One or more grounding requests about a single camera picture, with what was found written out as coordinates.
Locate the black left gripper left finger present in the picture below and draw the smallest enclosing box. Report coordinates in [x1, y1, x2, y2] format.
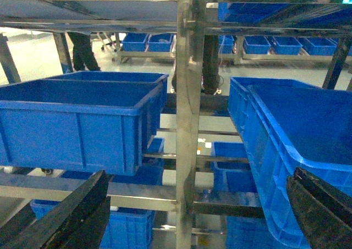
[1, 170, 111, 248]

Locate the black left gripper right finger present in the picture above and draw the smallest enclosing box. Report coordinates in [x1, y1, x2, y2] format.
[286, 167, 351, 248]

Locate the blue shelf bin target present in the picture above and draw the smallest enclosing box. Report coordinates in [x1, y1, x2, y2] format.
[228, 77, 351, 248]

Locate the blue shelf bin left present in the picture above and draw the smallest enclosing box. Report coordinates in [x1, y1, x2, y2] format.
[1, 71, 168, 176]

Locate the steel shelf cart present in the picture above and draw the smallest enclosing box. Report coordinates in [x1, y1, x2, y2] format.
[1, 0, 351, 248]

